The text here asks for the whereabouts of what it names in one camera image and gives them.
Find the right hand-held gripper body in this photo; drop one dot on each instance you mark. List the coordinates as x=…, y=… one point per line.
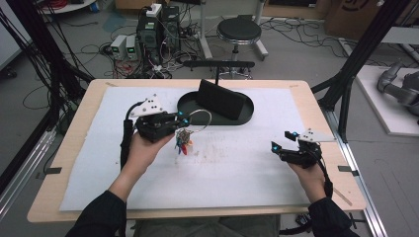
x=303, y=154

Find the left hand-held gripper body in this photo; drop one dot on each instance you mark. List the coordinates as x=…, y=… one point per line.
x=154, y=126

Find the black oval tray stand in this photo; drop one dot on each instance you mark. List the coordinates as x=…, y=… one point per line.
x=197, y=115

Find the black rectangular wallet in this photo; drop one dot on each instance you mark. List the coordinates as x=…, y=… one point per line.
x=221, y=98

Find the person's right hand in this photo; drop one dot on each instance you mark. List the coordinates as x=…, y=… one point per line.
x=308, y=182

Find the person's left hand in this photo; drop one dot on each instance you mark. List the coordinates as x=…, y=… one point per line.
x=145, y=154

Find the black tape strip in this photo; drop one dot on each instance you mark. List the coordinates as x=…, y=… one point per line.
x=53, y=170
x=346, y=169

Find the white table mat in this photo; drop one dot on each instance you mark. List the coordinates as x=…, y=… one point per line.
x=230, y=184

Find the wooden table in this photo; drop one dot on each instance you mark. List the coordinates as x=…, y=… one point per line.
x=75, y=138

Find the black computer tower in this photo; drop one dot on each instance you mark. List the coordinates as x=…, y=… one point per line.
x=171, y=26
x=149, y=39

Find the grey bench power supply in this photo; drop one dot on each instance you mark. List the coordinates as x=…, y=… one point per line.
x=118, y=46
x=131, y=47

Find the white platform board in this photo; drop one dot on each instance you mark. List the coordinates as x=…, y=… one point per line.
x=388, y=115

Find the black round stool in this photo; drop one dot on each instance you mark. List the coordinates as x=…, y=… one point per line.
x=239, y=29

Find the person's lap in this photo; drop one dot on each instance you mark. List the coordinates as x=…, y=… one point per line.
x=204, y=228

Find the white power strip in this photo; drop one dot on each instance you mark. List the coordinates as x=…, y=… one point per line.
x=153, y=10

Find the brown cardboard box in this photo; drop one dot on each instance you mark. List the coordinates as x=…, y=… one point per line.
x=349, y=19

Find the white round table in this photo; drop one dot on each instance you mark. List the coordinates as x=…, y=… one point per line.
x=72, y=6

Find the aluminium rail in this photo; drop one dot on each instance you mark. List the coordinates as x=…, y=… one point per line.
x=23, y=174
x=362, y=184

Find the white desk frame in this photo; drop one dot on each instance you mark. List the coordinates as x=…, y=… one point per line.
x=205, y=39

